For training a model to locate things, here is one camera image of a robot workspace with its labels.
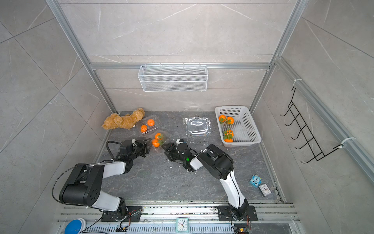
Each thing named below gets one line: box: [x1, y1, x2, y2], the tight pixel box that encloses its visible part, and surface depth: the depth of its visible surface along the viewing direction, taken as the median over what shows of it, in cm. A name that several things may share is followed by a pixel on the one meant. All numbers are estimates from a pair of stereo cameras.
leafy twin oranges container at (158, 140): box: [151, 132, 165, 148], surface depth 95 cm
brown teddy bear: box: [101, 107, 146, 130], surface depth 103 cm
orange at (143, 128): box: [140, 124, 148, 133], surface depth 106 cm
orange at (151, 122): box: [147, 118, 156, 127], surface depth 110 cm
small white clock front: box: [176, 217, 189, 233], surface depth 70 cm
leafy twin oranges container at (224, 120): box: [218, 114, 235, 127], surface depth 111 cm
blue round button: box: [64, 219, 83, 234], surface depth 70 cm
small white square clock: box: [259, 183, 272, 197], surface depth 81 cm
